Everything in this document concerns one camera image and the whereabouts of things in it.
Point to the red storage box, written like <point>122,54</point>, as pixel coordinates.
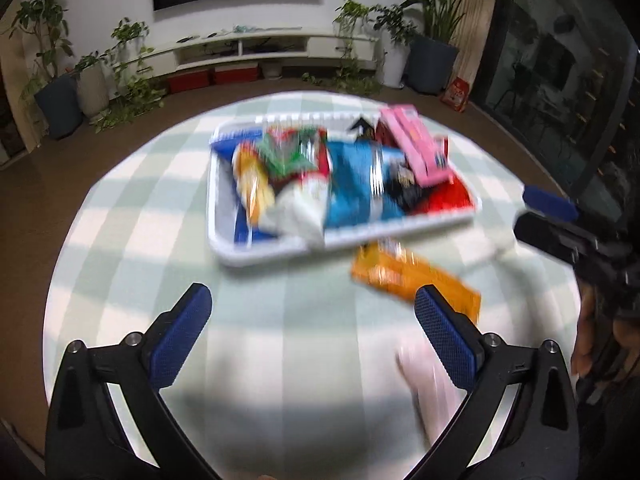
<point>189,81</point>
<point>236,74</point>

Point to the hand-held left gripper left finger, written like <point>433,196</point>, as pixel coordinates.
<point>180,335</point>

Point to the broad-leaf plant dark pot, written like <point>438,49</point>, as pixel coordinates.
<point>432,65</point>

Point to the pink snack packet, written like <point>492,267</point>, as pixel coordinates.
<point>415,140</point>

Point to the red snack bag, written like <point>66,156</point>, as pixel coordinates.
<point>445,200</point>

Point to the white plastic tray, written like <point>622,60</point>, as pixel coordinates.
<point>225,230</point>

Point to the person's right hand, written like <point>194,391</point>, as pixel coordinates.
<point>584,340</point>

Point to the blue snack bag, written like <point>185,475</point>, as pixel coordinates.
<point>350,190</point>

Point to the red and green snack packet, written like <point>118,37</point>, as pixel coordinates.
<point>285,152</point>

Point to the pale pink packet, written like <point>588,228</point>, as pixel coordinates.
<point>435,400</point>

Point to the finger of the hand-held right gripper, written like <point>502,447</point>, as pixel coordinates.
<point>545,235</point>
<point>550,202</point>

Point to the dark glass door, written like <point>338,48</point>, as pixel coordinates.
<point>560,70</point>

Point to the white snack packet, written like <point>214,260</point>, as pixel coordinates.
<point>300,210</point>

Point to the blue and yellow snack pack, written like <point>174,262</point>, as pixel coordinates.
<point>222,149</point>

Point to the tall plant dark blue pot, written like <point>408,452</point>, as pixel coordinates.
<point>57,105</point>

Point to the trailing vine plant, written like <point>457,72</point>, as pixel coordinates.
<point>352,15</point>

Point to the white television cabinet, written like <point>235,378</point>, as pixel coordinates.
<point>330,47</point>

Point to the gold snack packet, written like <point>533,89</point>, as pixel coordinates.
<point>252,185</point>

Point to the wooden slat panel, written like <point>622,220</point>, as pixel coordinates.
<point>480,20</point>

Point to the small white pot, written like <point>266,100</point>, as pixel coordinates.
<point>271,70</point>

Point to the orange snack packet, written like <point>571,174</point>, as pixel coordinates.
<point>390,272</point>

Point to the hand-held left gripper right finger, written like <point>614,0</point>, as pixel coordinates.
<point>445,335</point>

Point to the plant in white pot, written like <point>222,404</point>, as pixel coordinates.
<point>395,62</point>

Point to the bushy green floor plant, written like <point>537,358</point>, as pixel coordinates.
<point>132,90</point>

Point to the red paper bag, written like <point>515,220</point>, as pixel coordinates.
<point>456,95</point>

